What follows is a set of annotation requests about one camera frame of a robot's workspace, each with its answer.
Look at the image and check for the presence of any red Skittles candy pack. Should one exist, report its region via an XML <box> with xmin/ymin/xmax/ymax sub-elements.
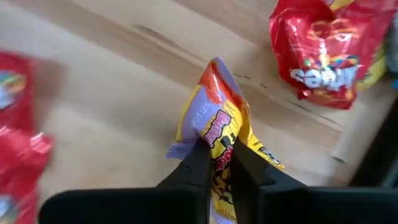
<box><xmin>0</xmin><ymin>126</ymin><xmax>54</xmax><ymax>224</ymax></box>
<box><xmin>0</xmin><ymin>51</ymin><xmax>35</xmax><ymax>131</ymax></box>
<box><xmin>269</xmin><ymin>0</ymin><xmax>397</xmax><ymax>110</ymax></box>

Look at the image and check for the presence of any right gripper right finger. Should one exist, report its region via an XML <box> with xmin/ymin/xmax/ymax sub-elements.
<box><xmin>231</xmin><ymin>139</ymin><xmax>398</xmax><ymax>224</ymax></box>

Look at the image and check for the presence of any black aluminium table frame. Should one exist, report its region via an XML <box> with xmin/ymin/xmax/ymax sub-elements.
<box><xmin>349</xmin><ymin>96</ymin><xmax>398</xmax><ymax>187</ymax></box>

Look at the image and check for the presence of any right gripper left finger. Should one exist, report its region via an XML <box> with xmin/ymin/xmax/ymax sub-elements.
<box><xmin>39</xmin><ymin>138</ymin><xmax>213</xmax><ymax>224</ymax></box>

